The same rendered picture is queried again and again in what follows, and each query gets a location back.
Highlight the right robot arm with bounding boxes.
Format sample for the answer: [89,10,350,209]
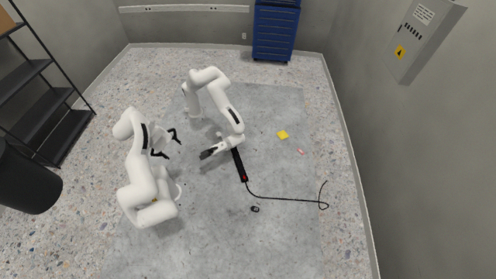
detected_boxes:
[112,106,182,230]

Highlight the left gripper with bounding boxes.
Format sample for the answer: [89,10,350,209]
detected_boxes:
[199,139,228,160]

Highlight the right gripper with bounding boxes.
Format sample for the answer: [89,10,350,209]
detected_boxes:
[150,124,182,160]

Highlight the yellow flat block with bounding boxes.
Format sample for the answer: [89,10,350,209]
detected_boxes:
[276,130,289,140]

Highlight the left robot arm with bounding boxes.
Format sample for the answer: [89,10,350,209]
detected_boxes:
[181,66,245,150]

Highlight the black power strip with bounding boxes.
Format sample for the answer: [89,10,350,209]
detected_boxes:
[231,146,249,183]

